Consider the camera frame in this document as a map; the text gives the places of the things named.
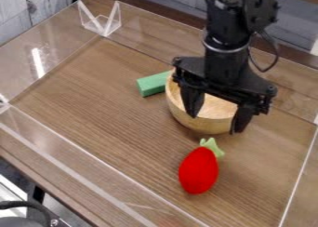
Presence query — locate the red felt strawberry toy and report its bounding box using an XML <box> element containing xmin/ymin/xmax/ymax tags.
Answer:
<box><xmin>178</xmin><ymin>138</ymin><xmax>225</xmax><ymax>194</ymax></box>

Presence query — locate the black metal table bracket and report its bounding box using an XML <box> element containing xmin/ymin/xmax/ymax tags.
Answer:
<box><xmin>27</xmin><ymin>184</ymin><xmax>71</xmax><ymax>227</ymax></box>

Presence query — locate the green foam block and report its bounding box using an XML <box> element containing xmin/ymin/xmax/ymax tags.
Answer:
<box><xmin>137</xmin><ymin>71</ymin><xmax>170</xmax><ymax>98</ymax></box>

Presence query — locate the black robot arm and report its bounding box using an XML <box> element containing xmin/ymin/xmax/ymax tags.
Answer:
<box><xmin>173</xmin><ymin>0</ymin><xmax>280</xmax><ymax>133</ymax></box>

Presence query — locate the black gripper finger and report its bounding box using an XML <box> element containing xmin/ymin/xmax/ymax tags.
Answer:
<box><xmin>230</xmin><ymin>103</ymin><xmax>257</xmax><ymax>134</ymax></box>
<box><xmin>181</xmin><ymin>83</ymin><xmax>205</xmax><ymax>118</ymax></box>

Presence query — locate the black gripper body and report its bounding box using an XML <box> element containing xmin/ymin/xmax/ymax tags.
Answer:
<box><xmin>173</xmin><ymin>47</ymin><xmax>277</xmax><ymax>114</ymax></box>

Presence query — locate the black cable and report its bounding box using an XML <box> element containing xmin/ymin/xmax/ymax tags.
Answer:
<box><xmin>247</xmin><ymin>29</ymin><xmax>281</xmax><ymax>73</ymax></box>

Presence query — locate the clear acrylic corner bracket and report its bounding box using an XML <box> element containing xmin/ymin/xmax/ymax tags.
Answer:
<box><xmin>78</xmin><ymin>1</ymin><xmax>122</xmax><ymax>37</ymax></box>

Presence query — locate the wooden bowl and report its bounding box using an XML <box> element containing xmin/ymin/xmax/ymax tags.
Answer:
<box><xmin>166</xmin><ymin>73</ymin><xmax>238</xmax><ymax>135</ymax></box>

